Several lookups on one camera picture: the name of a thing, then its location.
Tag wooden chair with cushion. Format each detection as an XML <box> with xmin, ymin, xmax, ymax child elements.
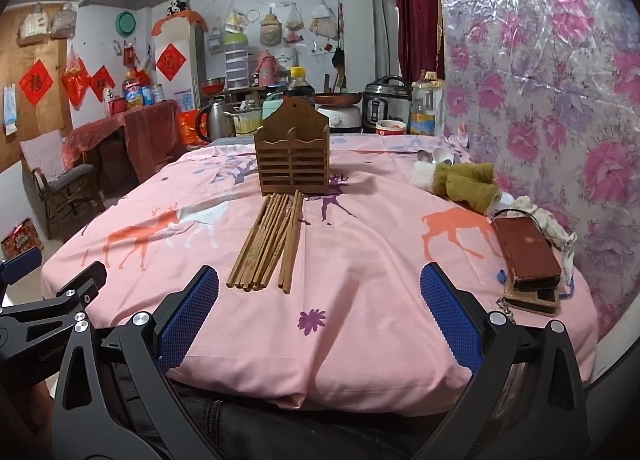
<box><xmin>20</xmin><ymin>130</ymin><xmax>105</xmax><ymax>239</ymax></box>

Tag red brown leather wallet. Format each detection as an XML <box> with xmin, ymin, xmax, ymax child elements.
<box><xmin>491</xmin><ymin>217</ymin><xmax>562</xmax><ymax>292</ymax></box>

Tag olive green white glove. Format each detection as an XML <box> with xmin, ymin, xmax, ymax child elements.
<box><xmin>410</xmin><ymin>161</ymin><xmax>500</xmax><ymax>214</ymax></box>

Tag red diamond fu poster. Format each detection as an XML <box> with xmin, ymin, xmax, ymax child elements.
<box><xmin>18</xmin><ymin>60</ymin><xmax>53</xmax><ymax>106</ymax></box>

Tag metal spoons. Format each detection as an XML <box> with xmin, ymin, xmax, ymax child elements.
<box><xmin>418</xmin><ymin>146</ymin><xmax>454</xmax><ymax>165</ymax></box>

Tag red cloth covered side table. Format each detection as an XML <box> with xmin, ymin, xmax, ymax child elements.
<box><xmin>62</xmin><ymin>100</ymin><xmax>184</xmax><ymax>183</ymax></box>

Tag clear plastic oil bottle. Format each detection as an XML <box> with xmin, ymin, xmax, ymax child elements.
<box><xmin>409</xmin><ymin>72</ymin><xmax>445</xmax><ymax>136</ymax></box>

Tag steel electric kettle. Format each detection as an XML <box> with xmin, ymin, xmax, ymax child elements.
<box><xmin>194</xmin><ymin>101</ymin><xmax>235</xmax><ymax>143</ymax></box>

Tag wooden slatted utensil holder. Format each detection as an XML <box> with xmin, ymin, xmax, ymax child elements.
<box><xmin>254</xmin><ymin>98</ymin><xmax>330</xmax><ymax>196</ymax></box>

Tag silver black rice cooker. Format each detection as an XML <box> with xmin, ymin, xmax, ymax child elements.
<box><xmin>361</xmin><ymin>76</ymin><xmax>411</xmax><ymax>133</ymax></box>

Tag white rice cooker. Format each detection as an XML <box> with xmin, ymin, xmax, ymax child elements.
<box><xmin>317</xmin><ymin>105</ymin><xmax>362</xmax><ymax>133</ymax></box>

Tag white refrigerator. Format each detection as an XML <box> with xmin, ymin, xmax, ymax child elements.
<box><xmin>151</xmin><ymin>10</ymin><xmax>207</xmax><ymax>112</ymax></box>

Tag dark red curtain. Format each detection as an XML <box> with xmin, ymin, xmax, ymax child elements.
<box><xmin>396</xmin><ymin>0</ymin><xmax>445</xmax><ymax>82</ymax></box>

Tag dark soy sauce bottle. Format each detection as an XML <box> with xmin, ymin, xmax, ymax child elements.
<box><xmin>283</xmin><ymin>66</ymin><xmax>316</xmax><ymax>107</ymax></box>

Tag floral plastic wall covering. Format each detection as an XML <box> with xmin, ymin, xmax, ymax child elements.
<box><xmin>442</xmin><ymin>0</ymin><xmax>639</xmax><ymax>333</ymax></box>

